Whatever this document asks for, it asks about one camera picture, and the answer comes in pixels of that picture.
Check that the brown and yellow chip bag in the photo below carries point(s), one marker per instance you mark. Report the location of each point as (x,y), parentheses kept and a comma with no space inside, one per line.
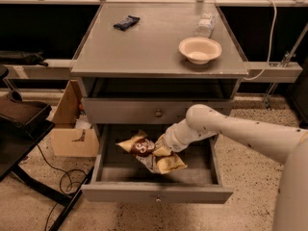
(155,156)

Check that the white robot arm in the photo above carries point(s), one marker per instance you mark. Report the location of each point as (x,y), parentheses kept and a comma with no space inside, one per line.
(283,144)

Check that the grey drawer cabinet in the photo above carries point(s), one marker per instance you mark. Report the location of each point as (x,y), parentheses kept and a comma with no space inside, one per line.
(144,62)

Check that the open grey middle drawer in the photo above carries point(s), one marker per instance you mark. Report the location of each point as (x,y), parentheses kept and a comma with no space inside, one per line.
(119,177)

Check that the white paper bowl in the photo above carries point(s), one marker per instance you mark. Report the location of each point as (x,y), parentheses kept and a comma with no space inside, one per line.
(199,50)

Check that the dark blue snack packet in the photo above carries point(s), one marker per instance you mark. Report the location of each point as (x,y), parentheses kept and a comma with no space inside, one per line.
(127,23)

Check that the cardboard box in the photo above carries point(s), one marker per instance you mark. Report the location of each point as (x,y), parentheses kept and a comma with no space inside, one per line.
(72,135)

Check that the clear plastic water bottle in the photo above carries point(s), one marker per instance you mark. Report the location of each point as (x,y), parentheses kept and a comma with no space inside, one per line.
(205,25)

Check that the black bag on rail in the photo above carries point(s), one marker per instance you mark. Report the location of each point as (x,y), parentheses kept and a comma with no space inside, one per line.
(21,57)

